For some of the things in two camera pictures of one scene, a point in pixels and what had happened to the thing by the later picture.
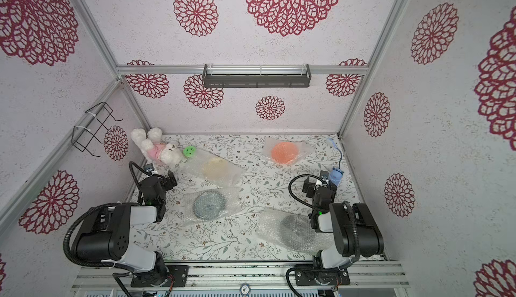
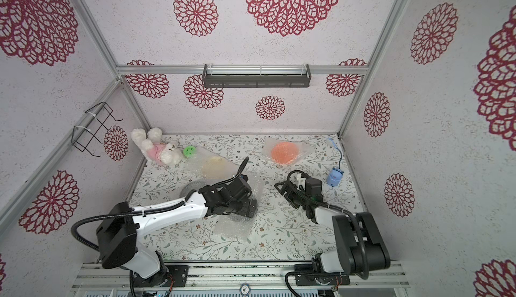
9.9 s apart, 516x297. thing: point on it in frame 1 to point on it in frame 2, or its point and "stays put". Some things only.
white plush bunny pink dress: x=150 y=145 stays put
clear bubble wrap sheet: x=291 y=231 to x=212 y=170
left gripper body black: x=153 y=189 to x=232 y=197
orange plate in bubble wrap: x=283 y=152 stays put
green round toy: x=189 y=151 stays put
